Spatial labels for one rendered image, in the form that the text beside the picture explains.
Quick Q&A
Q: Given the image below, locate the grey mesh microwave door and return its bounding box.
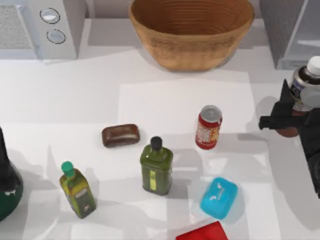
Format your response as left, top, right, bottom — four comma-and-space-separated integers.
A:
0, 4, 35, 50

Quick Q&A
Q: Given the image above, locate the flat red square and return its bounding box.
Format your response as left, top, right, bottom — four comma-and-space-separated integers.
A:
175, 220, 229, 240

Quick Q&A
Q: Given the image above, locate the woven brown basket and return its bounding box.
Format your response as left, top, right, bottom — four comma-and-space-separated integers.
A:
128, 0, 256, 72

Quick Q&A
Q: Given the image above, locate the brown bottle with white cap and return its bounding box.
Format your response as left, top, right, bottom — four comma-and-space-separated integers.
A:
276, 55, 320, 138

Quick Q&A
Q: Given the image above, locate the pale microwave oven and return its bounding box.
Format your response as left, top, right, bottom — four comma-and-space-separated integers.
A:
0, 0, 88, 61

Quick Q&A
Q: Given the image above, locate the round microwave knob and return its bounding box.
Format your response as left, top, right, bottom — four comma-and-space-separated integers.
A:
39, 7, 61, 25
46, 28, 67, 45

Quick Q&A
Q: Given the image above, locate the olive bottle with green cap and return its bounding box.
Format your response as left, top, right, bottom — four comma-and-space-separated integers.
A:
58, 160, 97, 220

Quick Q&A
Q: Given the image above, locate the green bottle with black cap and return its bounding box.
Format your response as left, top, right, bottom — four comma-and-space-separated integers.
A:
139, 135, 174, 196

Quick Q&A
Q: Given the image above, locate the brown soap bar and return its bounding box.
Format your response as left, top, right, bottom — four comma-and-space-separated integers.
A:
101, 123, 142, 149

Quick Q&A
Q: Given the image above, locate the red and white can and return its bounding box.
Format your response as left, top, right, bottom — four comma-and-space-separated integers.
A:
194, 104, 223, 151

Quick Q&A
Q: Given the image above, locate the large dark green bottle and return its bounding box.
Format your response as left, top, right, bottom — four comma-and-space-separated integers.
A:
0, 126, 24, 222

